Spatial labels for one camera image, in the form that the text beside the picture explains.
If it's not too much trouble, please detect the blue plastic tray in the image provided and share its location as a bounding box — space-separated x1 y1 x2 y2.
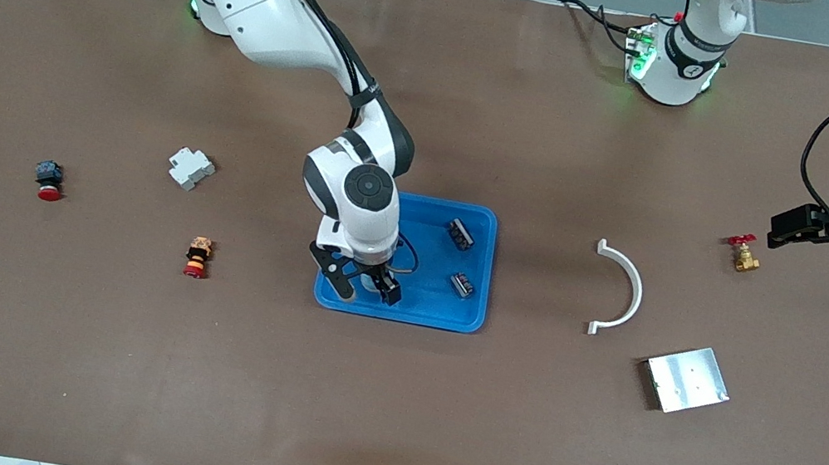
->
310 180 504 337

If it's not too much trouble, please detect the brass valve with red handle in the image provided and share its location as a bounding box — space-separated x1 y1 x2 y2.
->
721 231 766 277

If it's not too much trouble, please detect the white curved plastic bracket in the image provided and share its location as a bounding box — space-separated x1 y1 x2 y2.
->
582 237 651 342

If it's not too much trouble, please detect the grey plastic terminal block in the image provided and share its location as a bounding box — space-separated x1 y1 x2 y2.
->
164 144 219 196

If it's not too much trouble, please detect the brown table mat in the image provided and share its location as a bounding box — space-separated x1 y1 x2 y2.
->
0 0 829 465

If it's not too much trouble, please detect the red mushroom button black body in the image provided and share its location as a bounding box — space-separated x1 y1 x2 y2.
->
30 158 69 204

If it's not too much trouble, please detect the silver metal plate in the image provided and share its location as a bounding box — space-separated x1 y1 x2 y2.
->
636 337 738 423

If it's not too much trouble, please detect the black arm base cable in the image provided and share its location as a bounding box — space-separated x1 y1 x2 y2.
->
552 0 642 56

